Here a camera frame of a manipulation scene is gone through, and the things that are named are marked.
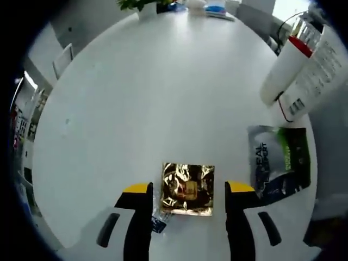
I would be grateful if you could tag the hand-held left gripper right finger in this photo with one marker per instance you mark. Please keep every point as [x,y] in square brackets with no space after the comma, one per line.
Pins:
[250,239]

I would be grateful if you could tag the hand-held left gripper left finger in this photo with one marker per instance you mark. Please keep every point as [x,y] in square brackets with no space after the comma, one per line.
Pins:
[114,239]

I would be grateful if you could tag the small clear skincare sachet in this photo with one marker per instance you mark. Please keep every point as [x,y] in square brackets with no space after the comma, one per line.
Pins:
[159,225]

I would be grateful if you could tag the gold foil skincare sachet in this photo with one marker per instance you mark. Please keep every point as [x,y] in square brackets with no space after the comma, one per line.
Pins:
[187,190]

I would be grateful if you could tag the silver dark skincare sachet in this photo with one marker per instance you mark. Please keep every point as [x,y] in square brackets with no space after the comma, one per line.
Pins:
[263,157]

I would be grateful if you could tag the red collar skincare bottle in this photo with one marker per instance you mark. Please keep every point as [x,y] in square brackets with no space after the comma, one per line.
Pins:
[282,73]

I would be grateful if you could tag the white skincare tube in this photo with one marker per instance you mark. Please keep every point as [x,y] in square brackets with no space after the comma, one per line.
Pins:
[318,81]

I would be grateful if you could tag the white chair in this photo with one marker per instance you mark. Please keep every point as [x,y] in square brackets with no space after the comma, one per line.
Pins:
[63,61]

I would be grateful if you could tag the blue flat stack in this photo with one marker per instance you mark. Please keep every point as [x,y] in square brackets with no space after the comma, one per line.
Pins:
[218,12]

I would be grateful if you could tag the green potted plant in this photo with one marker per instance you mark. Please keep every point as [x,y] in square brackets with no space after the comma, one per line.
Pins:
[146,8]

